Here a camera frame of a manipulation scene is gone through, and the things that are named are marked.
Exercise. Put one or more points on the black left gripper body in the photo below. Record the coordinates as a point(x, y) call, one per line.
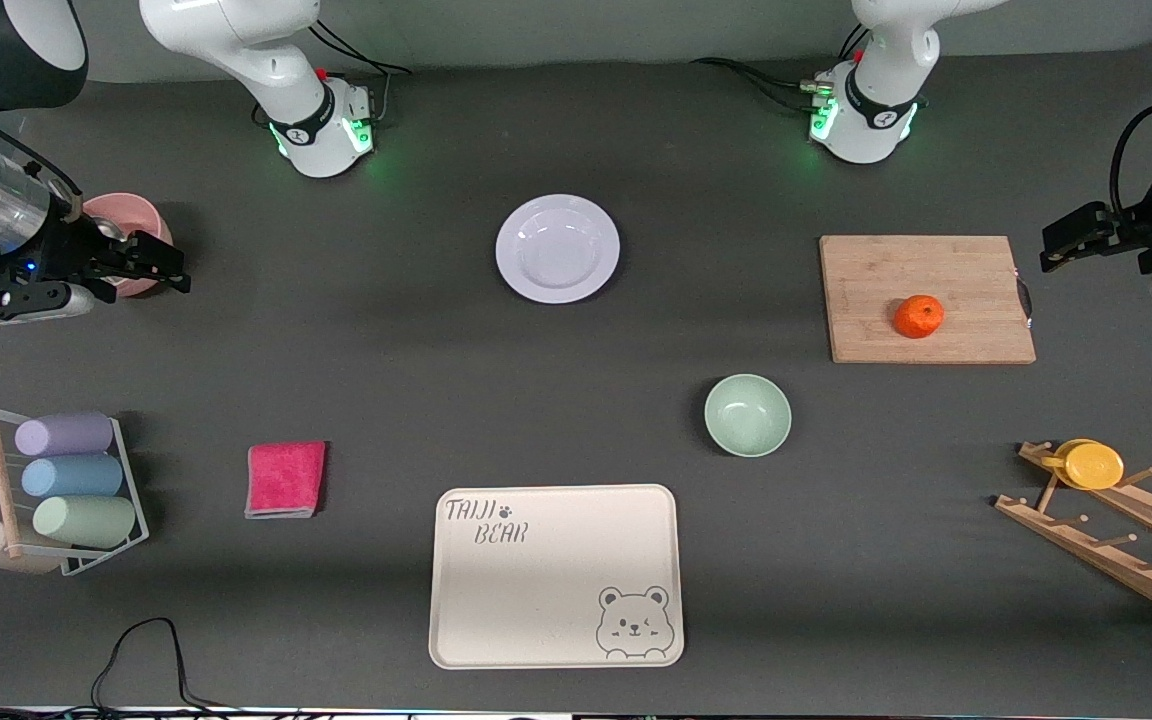
point(1133, 230)

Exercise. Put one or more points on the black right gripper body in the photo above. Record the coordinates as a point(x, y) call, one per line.
point(64, 252)

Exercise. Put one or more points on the orange fruit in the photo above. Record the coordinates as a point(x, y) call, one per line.
point(919, 317)

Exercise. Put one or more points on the white round plate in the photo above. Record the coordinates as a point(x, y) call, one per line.
point(557, 248)

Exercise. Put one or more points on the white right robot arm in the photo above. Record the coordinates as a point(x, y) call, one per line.
point(286, 90)

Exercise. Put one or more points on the yellow small plate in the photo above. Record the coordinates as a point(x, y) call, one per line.
point(1058, 455)
point(1094, 467)

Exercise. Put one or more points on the metal scoop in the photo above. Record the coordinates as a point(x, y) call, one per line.
point(110, 230)

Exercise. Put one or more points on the pink bowl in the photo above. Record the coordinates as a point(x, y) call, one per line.
point(131, 208)

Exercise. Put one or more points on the wooden cutting board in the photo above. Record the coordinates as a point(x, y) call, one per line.
point(896, 270)

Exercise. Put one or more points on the purple cup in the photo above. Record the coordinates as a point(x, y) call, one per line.
point(66, 434)

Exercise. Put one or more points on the blue cup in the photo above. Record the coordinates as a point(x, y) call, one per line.
point(71, 476)

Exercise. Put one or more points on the pink folded cloth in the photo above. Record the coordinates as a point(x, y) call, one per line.
point(285, 480)

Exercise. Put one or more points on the green cup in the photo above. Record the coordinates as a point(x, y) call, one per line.
point(86, 521)

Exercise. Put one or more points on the wooden peg dish rack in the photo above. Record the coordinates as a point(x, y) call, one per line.
point(1116, 565)

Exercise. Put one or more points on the pale green bowl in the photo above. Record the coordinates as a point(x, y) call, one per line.
point(747, 415)

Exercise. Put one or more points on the cream bear print tray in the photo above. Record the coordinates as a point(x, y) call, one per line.
point(556, 600)

